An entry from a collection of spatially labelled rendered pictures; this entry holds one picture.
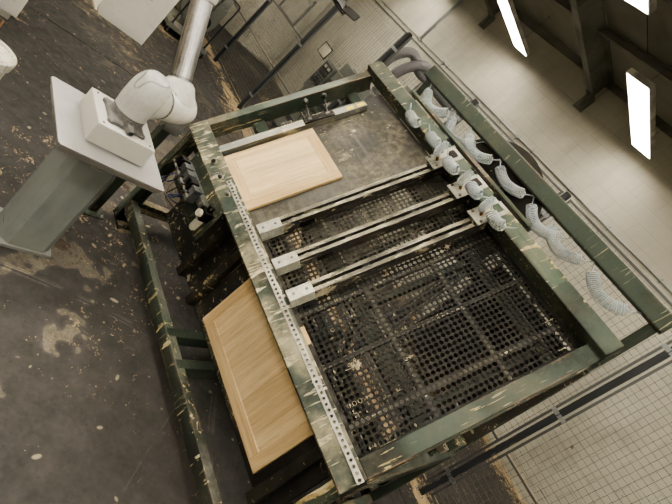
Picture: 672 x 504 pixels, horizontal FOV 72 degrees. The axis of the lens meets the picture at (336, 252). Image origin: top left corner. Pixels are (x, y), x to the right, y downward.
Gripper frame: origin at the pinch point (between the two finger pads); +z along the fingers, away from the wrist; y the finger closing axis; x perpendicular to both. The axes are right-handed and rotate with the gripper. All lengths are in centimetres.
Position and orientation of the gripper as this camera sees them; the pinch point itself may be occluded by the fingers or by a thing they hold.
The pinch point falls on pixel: (354, 2)
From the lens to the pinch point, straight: 194.7
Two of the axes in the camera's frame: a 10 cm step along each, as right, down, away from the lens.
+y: -0.8, -3.1, -9.5
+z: 6.2, 7.3, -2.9
